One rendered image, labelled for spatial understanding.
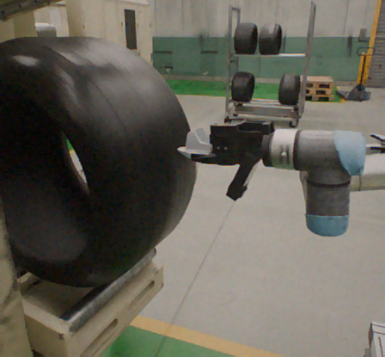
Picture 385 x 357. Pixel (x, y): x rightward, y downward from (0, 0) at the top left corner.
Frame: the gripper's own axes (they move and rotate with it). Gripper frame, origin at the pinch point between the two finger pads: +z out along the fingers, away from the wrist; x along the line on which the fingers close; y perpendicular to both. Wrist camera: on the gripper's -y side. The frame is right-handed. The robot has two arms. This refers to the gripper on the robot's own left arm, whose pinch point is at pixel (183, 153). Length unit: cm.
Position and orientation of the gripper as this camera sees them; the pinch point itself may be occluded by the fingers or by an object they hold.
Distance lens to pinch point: 76.3
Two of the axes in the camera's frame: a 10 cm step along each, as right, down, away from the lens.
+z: -8.7, -0.7, 4.8
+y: -0.8, -9.5, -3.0
